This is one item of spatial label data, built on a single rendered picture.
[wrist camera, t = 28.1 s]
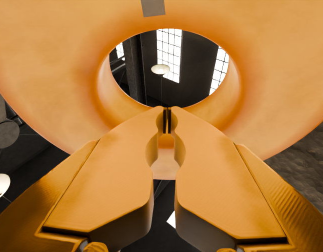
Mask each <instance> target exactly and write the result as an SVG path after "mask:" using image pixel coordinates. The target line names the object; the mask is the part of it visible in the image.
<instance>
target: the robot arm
mask: <svg viewBox="0 0 323 252"><path fill-rule="evenodd" d="M167 127H168V134H171V136H172V137H173V138H174V152H173V158H174V160H175V161H176V162H177V163H178V165H179V166H180V169H179V170H178V171H177V173H176V178H175V196H174V216H175V229H176V232H177V234H178V235H179V236H180V237H181V238H182V239H184V240H185V241H187V242H188V243H189V244H191V245H192V246H194V247H195V248H197V249H198V250H200V251H201V252H323V215H322V214H321V213H320V212H319V211H318V210H317V209H316V208H315V207H314V206H313V205H312V204H311V203H310V202H309V201H308V200H307V199H306V198H305V197H304V196H303V195H302V194H301V193H299V192H298V191H297V190H296V189H295V188H294V187H292V186H291V185H290V184H289V183H288V182H287V181H285V180H284V179H283V178H282V177H281V176H280V175H279V174H277V173H276V172H275V171H274V170H273V169H272V168H270V167H269V166H268V165H267V164H266V163H265V162H263V161H262V160H261V159H260V158H259V157H258V156H256V155H255V154H254V153H253V152H252V151H251V150H249V149H248V148H247V147H246V146H245V145H244V144H235V143H234V142H232V141H231V140H230V139H229V138H228V137H227V136H226V135H225V134H223V133H222V132H221V131H220V130H218V129H217V128H215V127H214V126H212V125H211V124H209V123H207V122H206V121H204V120H202V119H200V118H198V117H197V116H195V115H193V114H191V113H189V112H187V111H186V110H184V109H182V108H180V107H178V106H173V107H168V108H167V107H162V106H156V107H154V108H152V109H150V110H148V111H145V112H143V113H141V114H139V115H137V116H135V117H133V118H131V119H129V120H127V121H125V122H123V123H121V124H120V125H118V126H116V127H115V128H113V129H112V130H110V131H109V132H108V133H107V134H105V135H104V136H103V137H102V138H100V139H99V140H90V141H89V142H87V143H86V144H85V145H83V146H82V147H81V148H79V149H78V150H77V151H76V152H74V153H73V154H72V155H70V156H69V157H68V158H66V159H65V160H64V161H62V162H61V163H60V164H59V165H57V166H56V167H55V168H53V169H52V170H51V171H49V172H48V173H47V174H46V175H44V176H43V177H42V178H40V179H39V180H38V181H36V182H35V183H34V184H33V185H31V186H30V187H29V188H28V189H27V190H25V191H24V192H23V193H22V194H21V195H20V196H19V197H17V198H16V199H15V200H14V201H13V202H12V203H11V204H10V205H9V206H8V207H7V208H6V209H5V210H4V211H3V212H2V213H1V214H0V252H120V251H121V249H122V248H124V247H126V246H128V245H130V244H131V243H133V242H135V241H137V240H139V239H140V238H142V237H144V236H145V235H146V234H147V233H148V232H149V231H150V228H151V224H152V216H153V209H154V184H153V172H152V170H151V168H150V167H151V166H152V164H153V163H154V162H155V161H156V160H157V159H158V157H159V142H158V140H159V138H160V137H161V136H162V135H163V134H166V129H167Z"/></svg>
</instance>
